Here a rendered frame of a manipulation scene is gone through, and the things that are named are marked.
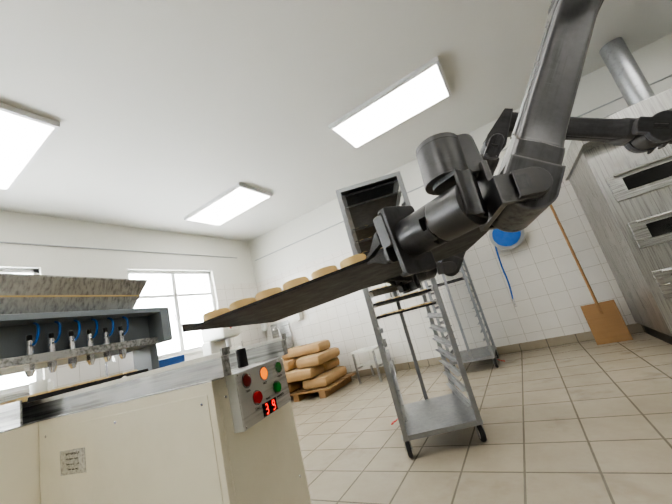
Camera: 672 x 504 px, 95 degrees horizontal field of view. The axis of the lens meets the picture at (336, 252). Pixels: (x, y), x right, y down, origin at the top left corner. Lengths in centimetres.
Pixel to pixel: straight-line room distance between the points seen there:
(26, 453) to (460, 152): 140
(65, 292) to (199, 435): 87
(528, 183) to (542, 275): 423
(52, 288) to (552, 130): 154
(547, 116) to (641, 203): 330
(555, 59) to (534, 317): 421
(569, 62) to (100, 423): 129
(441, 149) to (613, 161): 343
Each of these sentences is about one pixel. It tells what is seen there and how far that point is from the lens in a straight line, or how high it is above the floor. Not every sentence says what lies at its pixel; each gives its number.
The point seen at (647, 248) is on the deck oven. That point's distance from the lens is 372.
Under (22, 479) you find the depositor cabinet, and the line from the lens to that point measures 143.
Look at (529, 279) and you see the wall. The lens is 461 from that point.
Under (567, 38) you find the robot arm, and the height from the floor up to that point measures 118.
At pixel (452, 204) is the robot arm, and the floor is 99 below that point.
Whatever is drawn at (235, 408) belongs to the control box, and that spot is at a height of 76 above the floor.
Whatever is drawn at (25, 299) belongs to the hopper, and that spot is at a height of 124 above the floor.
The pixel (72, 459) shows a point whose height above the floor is 72.
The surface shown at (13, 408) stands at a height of 89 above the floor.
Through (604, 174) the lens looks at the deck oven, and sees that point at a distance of 378.
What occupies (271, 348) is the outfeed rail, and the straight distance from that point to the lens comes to 111.
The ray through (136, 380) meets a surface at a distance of 107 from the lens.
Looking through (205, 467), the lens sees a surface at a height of 65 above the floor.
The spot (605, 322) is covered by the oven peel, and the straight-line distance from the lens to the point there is 442.
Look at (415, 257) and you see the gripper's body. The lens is 45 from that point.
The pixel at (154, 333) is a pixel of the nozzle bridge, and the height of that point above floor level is 107.
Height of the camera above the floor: 89
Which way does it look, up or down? 13 degrees up
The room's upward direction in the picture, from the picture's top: 15 degrees counter-clockwise
